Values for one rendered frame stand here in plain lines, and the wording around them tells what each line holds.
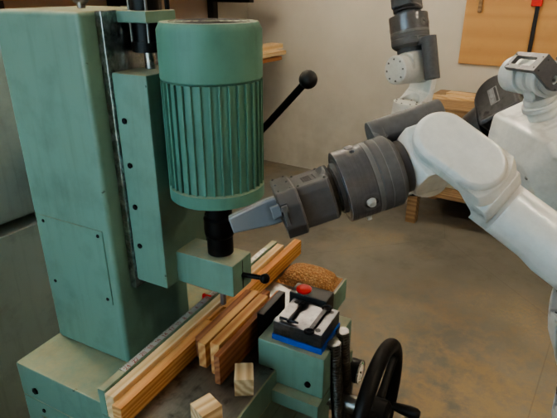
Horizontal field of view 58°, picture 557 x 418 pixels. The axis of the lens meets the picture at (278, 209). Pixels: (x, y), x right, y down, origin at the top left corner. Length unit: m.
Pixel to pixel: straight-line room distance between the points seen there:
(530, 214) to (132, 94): 0.65
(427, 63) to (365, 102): 3.15
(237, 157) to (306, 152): 3.88
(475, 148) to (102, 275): 0.78
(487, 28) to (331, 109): 1.39
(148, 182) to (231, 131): 0.21
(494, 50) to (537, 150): 3.03
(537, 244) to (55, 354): 1.02
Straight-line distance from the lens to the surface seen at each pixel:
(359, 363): 1.35
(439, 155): 0.59
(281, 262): 1.27
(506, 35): 3.98
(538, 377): 2.59
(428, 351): 2.56
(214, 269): 1.00
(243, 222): 0.61
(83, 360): 1.25
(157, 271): 1.05
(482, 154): 0.60
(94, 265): 1.11
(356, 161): 0.59
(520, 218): 0.62
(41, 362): 1.28
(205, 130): 0.84
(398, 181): 0.59
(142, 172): 0.97
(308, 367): 0.95
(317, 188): 0.57
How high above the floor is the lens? 1.56
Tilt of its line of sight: 24 degrees down
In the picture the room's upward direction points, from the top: straight up
